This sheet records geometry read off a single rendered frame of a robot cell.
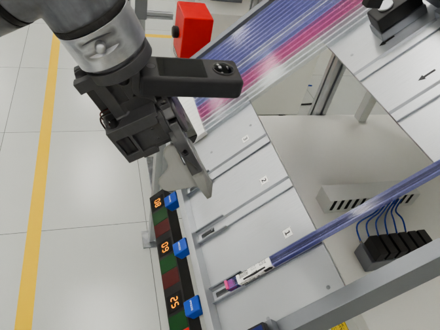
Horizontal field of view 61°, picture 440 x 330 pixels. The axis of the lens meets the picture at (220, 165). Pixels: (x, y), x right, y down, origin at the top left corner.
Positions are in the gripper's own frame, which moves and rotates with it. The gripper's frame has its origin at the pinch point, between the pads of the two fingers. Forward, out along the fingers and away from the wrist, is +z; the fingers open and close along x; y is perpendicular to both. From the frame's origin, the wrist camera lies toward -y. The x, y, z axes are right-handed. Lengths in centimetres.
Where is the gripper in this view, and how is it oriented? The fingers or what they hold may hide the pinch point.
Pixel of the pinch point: (203, 162)
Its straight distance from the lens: 53.0
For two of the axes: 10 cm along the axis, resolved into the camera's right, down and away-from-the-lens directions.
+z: 3.3, 6.0, 7.3
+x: 2.4, 6.9, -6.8
